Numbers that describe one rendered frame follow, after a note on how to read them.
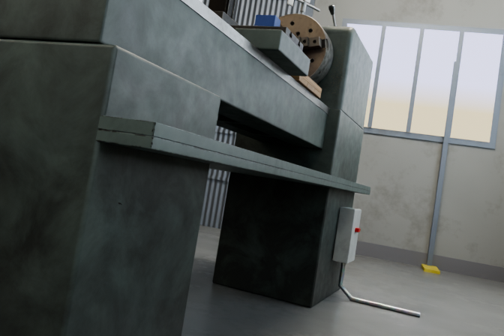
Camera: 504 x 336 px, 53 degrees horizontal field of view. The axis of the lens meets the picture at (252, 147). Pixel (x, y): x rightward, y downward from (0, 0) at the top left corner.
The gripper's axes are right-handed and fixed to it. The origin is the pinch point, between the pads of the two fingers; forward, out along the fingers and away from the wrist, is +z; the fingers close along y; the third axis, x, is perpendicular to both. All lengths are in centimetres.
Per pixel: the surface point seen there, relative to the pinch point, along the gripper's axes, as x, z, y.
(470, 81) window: 264, -37, -59
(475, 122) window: 269, -3, -51
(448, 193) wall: 265, 62, -59
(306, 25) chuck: 1.7, 12.0, 6.2
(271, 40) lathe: -54, 40, 54
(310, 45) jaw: 0.5, 21.3, 12.6
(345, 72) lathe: 23.7, 26.1, 13.5
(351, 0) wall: 199, -97, -155
